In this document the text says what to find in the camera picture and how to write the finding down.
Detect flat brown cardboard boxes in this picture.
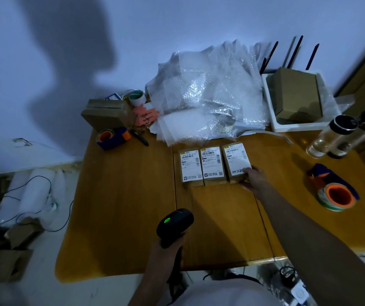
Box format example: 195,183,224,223
81,99,132,132

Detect labelled cardboard parcel box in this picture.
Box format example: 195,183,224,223
179,148,204,188
200,145,227,186
221,142,253,184

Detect person's right hand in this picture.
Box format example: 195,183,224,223
239,166,270,197

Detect white foam rolls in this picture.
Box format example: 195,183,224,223
0,168,76,227

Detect pink sticky note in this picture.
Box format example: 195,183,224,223
133,104,160,127

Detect pile of cardboard scraps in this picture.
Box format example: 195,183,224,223
0,175,44,284

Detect clear bottle with black cap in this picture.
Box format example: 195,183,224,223
306,115,358,159

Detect person's left hand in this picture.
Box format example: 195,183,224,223
146,234,187,285

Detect black barcode scanner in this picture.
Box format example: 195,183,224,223
156,208,194,300

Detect white power adapter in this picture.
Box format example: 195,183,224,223
290,280,310,305

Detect plain brown cardboard box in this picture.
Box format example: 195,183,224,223
271,67,323,123

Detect person's right forearm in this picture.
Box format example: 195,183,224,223
255,183,365,306

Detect black marker pen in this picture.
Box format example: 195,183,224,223
130,129,150,147

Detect black cable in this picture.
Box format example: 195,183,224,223
0,175,75,233

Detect white router with black antennas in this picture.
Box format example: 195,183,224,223
259,35,340,133

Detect blue tape dispenser with brown tape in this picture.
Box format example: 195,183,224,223
95,126,132,151

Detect blue tape dispenser with striped tape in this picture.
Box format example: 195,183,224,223
307,163,361,213

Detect pile of bubble wrap bags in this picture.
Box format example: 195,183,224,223
145,39,270,147

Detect person's left forearm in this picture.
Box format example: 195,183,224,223
128,277,177,306

